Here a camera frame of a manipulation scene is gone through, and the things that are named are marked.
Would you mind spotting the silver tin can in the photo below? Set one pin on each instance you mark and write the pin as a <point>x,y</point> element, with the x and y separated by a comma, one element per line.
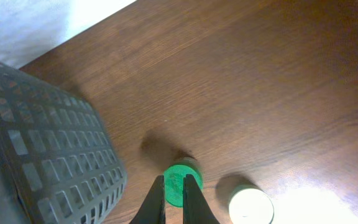
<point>250,205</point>

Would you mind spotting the green lid spice jar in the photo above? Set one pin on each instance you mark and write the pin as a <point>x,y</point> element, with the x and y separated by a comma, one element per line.
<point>174,175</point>

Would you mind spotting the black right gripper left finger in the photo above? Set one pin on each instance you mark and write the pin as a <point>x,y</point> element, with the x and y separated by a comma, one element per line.
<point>152,210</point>

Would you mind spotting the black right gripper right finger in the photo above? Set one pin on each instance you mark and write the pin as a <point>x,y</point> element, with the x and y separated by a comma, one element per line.
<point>195,207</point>

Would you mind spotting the grey plastic basket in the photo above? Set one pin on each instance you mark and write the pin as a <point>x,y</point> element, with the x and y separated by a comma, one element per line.
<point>57,163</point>

